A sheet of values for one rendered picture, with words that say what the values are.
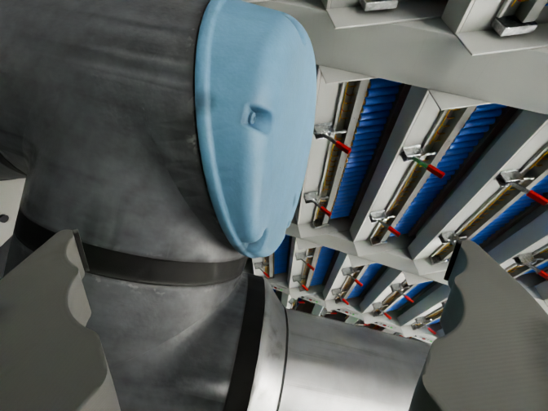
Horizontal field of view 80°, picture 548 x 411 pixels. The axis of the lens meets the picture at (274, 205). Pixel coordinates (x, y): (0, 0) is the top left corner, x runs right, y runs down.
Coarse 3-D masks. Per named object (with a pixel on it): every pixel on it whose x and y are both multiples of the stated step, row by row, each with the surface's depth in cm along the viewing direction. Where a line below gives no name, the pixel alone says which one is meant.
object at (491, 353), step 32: (480, 256) 10; (480, 288) 9; (512, 288) 9; (448, 320) 9; (480, 320) 8; (512, 320) 8; (544, 320) 8; (448, 352) 7; (480, 352) 7; (512, 352) 7; (544, 352) 7; (448, 384) 6; (480, 384) 6; (512, 384) 6; (544, 384) 6
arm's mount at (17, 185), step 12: (12, 180) 32; (24, 180) 33; (0, 192) 31; (12, 192) 32; (0, 204) 32; (12, 204) 33; (0, 216) 32; (12, 216) 33; (0, 228) 32; (12, 228) 33; (0, 240) 33
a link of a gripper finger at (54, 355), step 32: (32, 256) 9; (64, 256) 10; (0, 288) 8; (32, 288) 8; (64, 288) 8; (0, 320) 7; (32, 320) 7; (64, 320) 7; (0, 352) 7; (32, 352) 7; (64, 352) 7; (96, 352) 7; (0, 384) 6; (32, 384) 6; (64, 384) 6; (96, 384) 6
